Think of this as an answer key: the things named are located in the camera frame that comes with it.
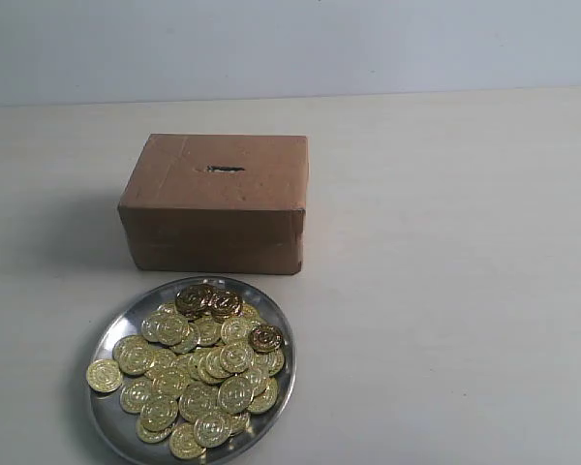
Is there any brown cardboard slot box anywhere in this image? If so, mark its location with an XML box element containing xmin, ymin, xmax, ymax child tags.
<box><xmin>117</xmin><ymin>134</ymin><xmax>309</xmax><ymax>275</ymax></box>

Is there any dark gold coin right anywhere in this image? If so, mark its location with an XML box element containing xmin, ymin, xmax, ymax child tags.
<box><xmin>248</xmin><ymin>325</ymin><xmax>284</xmax><ymax>354</ymax></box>

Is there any dark gold coin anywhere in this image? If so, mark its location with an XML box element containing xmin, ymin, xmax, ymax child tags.
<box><xmin>174</xmin><ymin>283</ymin><xmax>215</xmax><ymax>321</ymax></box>
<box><xmin>248</xmin><ymin>325</ymin><xmax>284</xmax><ymax>354</ymax></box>

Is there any dark gold coin top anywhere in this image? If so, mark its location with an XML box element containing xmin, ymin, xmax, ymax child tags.
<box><xmin>174</xmin><ymin>283</ymin><xmax>215</xmax><ymax>321</ymax></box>

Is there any gold coin upper left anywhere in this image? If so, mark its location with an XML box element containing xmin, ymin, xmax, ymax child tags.
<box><xmin>140</xmin><ymin>313</ymin><xmax>190</xmax><ymax>346</ymax></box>

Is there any gold coin centre pile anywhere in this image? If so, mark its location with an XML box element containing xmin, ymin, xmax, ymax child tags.
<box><xmin>217</xmin><ymin>376</ymin><xmax>254</xmax><ymax>415</ymax></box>

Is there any gold coin front bottom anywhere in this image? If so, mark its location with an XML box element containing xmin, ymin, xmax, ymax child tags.
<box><xmin>168</xmin><ymin>422</ymin><xmax>206</xmax><ymax>460</ymax></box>

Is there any gold coin on plate rim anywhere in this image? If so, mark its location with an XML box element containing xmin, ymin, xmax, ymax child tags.
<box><xmin>85</xmin><ymin>359</ymin><xmax>123</xmax><ymax>393</ymax></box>

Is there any round steel plate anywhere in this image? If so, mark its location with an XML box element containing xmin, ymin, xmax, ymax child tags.
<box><xmin>88</xmin><ymin>276</ymin><xmax>296</xmax><ymax>464</ymax></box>

